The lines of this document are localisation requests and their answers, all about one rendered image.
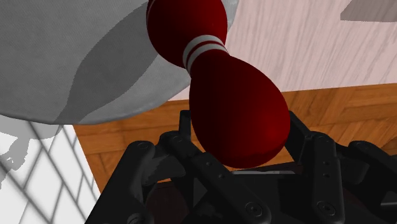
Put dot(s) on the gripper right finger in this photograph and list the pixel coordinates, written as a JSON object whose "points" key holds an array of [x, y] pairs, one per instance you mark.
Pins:
{"points": [[324, 173]]}

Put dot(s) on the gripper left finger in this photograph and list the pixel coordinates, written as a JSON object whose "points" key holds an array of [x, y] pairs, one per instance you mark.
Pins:
{"points": [[214, 173]]}

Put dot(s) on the dark red bowling pin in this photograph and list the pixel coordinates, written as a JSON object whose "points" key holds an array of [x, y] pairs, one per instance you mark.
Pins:
{"points": [[235, 114]]}

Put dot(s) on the large grey round bowl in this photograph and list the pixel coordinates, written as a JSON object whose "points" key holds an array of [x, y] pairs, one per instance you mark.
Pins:
{"points": [[62, 56]]}

